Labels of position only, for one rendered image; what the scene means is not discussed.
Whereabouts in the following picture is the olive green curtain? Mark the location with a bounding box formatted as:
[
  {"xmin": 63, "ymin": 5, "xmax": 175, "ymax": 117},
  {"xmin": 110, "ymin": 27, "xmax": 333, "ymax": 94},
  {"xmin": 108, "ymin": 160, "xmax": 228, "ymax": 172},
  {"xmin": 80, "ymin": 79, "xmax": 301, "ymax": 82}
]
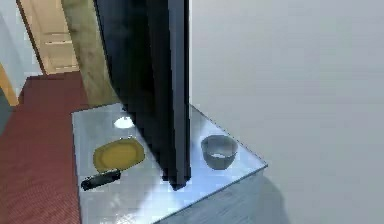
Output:
[{"xmin": 61, "ymin": 0, "xmax": 120, "ymax": 108}]

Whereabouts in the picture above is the pale wooden room door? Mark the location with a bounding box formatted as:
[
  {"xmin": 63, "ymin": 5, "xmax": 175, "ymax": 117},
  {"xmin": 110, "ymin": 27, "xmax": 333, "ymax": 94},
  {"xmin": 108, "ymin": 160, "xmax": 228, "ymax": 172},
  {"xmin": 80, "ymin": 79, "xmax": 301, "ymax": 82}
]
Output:
[{"xmin": 15, "ymin": 0, "xmax": 81, "ymax": 76}]

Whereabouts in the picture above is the silver metal table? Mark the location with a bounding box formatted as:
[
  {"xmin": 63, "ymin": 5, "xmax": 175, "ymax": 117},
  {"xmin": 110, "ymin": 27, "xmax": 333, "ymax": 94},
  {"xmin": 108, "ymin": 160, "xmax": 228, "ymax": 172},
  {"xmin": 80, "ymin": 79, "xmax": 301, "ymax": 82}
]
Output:
[{"xmin": 71, "ymin": 102, "xmax": 269, "ymax": 224}]

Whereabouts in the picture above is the black remote control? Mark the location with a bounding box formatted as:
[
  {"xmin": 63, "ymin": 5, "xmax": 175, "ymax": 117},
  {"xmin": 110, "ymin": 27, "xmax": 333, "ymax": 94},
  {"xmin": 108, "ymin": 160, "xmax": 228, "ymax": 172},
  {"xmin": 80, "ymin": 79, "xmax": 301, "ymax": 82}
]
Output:
[{"xmin": 80, "ymin": 168, "xmax": 122, "ymax": 192}]

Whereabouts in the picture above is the grey bowl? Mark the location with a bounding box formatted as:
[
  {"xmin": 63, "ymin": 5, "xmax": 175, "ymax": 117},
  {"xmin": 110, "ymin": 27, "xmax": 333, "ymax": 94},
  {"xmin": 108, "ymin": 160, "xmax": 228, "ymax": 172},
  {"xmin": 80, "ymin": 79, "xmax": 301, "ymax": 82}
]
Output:
[{"xmin": 200, "ymin": 134, "xmax": 239, "ymax": 171}]

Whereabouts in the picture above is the yellow plate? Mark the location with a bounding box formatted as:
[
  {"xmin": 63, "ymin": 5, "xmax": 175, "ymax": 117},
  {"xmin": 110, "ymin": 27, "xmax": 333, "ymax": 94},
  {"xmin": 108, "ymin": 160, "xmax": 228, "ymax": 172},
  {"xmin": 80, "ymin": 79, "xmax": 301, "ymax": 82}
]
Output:
[{"xmin": 92, "ymin": 137, "xmax": 146, "ymax": 173}]

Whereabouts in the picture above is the black television set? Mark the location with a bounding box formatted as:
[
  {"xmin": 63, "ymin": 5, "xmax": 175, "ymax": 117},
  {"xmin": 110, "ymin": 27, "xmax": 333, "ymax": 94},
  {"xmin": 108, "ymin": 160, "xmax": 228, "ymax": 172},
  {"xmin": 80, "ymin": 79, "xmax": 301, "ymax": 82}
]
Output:
[{"xmin": 93, "ymin": 0, "xmax": 192, "ymax": 192}]

